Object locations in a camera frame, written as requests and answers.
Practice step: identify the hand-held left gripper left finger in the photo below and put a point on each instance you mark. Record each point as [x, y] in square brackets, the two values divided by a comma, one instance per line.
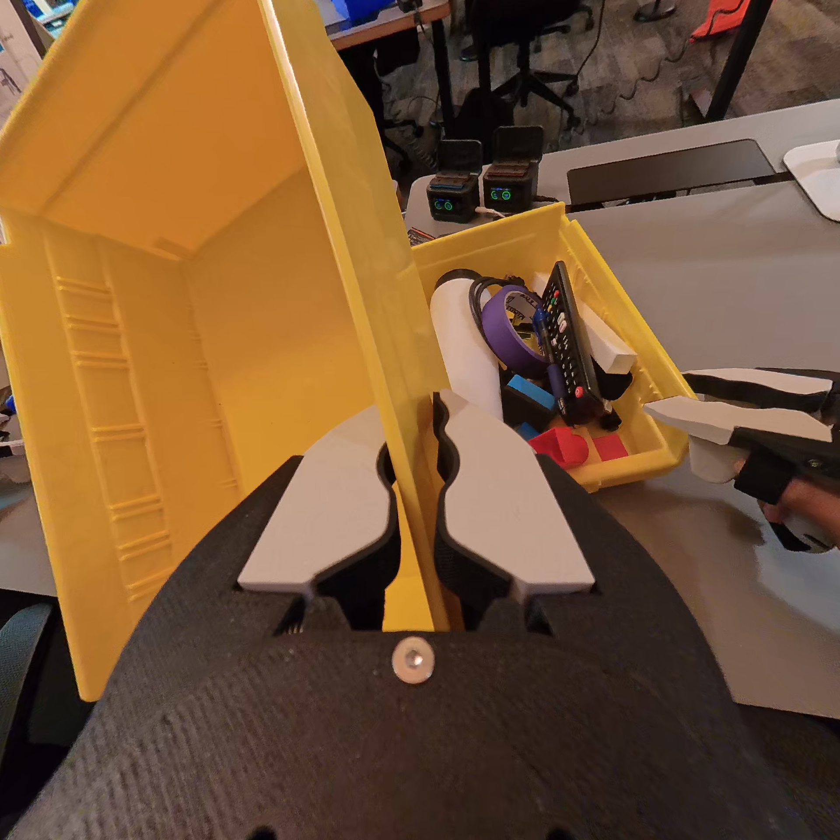
[328, 512]

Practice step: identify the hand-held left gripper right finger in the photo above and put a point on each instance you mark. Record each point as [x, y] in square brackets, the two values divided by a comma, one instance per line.
[512, 512]

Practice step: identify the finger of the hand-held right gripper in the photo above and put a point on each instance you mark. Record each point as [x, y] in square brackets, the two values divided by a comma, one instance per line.
[754, 386]
[722, 420]

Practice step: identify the yellow plastic bin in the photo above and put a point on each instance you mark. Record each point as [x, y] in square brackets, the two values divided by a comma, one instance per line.
[499, 243]
[229, 328]

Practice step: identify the black desk pad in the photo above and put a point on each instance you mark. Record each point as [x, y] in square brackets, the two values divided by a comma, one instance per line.
[669, 170]

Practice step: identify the person's right hand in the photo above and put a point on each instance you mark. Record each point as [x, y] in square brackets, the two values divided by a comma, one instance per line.
[814, 502]

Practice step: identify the red arched block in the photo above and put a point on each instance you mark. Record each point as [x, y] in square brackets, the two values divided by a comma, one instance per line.
[558, 446]

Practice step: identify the small blue block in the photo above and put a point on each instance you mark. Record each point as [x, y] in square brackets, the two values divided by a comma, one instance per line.
[527, 431]

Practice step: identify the black plastic piece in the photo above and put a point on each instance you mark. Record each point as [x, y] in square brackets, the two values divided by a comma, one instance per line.
[617, 384]

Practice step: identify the red square block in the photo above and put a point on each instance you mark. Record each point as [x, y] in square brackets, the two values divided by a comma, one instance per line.
[610, 447]

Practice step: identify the blue black foam block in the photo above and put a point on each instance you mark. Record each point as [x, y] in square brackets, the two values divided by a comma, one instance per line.
[528, 390]

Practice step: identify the white rectangular block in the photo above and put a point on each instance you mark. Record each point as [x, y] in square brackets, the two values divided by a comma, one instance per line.
[613, 351]

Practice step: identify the black remote control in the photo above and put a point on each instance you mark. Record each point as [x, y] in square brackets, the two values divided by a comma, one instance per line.
[571, 354]

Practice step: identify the purple tape roll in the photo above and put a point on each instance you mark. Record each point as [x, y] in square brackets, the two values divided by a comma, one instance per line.
[502, 341]

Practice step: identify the white plastic tube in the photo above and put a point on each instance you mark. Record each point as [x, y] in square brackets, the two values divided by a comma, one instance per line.
[459, 348]

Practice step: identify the blue pen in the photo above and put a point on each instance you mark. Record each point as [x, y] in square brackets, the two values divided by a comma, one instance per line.
[541, 328]

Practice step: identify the red black small package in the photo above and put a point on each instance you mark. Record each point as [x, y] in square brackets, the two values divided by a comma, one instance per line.
[420, 236]

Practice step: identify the black battery charging case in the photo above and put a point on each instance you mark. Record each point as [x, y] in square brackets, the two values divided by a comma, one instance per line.
[453, 197]
[512, 190]

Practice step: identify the black metal table leg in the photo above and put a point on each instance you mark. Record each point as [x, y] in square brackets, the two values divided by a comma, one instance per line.
[741, 52]

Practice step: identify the teal office chair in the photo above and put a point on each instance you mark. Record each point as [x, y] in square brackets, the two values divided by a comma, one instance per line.
[19, 656]

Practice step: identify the orange safety vest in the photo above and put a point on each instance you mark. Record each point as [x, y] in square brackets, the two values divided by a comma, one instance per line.
[718, 19]

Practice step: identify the black office chair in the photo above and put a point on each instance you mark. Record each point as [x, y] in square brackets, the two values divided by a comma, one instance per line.
[525, 39]

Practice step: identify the wooden table black legs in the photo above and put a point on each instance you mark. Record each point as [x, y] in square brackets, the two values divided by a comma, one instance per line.
[374, 29]

